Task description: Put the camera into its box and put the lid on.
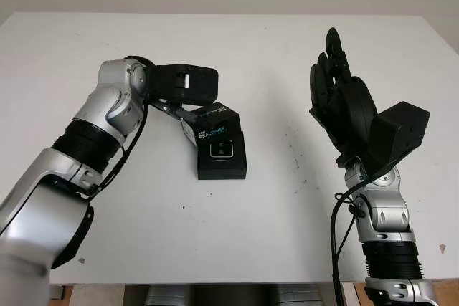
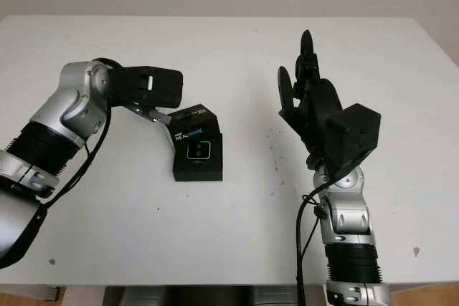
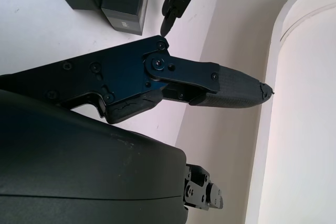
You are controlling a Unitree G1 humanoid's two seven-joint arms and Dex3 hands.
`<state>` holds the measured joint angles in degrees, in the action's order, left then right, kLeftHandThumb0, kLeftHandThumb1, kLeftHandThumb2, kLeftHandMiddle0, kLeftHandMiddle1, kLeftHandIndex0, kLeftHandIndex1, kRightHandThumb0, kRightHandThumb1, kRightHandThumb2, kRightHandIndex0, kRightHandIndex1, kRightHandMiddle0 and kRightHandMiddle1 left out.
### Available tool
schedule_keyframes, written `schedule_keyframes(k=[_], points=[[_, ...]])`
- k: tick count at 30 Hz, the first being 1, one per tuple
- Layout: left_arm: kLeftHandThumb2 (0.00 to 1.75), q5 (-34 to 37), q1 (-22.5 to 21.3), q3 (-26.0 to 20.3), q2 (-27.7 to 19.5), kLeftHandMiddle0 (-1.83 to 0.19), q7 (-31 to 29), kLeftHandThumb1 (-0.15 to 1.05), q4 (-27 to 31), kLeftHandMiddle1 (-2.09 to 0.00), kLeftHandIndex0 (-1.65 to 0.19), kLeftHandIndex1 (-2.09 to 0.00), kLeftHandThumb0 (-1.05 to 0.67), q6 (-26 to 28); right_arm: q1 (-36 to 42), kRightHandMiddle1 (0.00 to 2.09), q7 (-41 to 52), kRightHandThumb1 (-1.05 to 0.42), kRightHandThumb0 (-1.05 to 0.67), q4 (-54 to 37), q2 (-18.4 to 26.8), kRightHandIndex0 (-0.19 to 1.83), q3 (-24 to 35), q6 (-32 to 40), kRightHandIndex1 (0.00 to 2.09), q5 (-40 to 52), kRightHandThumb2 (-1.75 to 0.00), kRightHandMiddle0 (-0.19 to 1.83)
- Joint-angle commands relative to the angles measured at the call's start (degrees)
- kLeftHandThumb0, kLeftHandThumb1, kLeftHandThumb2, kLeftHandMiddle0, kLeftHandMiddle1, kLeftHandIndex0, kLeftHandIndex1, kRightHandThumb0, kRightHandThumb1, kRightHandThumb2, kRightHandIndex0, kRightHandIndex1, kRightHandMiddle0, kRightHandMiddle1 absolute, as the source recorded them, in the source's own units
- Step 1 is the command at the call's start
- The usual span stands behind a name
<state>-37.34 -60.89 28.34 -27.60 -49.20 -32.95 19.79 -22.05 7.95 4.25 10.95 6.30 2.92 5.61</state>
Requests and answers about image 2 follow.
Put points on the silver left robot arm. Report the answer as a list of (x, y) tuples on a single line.
[(61, 112)]

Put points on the dark grey robot torso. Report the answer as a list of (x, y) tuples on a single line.
[(179, 297)]

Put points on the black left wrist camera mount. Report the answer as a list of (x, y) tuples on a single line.
[(161, 87)]

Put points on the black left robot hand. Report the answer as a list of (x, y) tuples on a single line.
[(154, 115)]

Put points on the black RealSense box lid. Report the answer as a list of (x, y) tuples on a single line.
[(193, 128)]

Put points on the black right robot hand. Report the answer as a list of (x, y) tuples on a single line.
[(321, 105)]

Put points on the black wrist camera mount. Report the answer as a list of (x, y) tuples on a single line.
[(358, 137), (161, 87)]

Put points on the small silver depth camera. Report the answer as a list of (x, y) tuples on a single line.
[(199, 150)]

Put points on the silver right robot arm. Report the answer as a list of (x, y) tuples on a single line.
[(351, 216)]

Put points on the black camera box base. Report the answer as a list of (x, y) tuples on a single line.
[(197, 173)]

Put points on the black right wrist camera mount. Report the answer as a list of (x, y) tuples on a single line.
[(358, 137)]

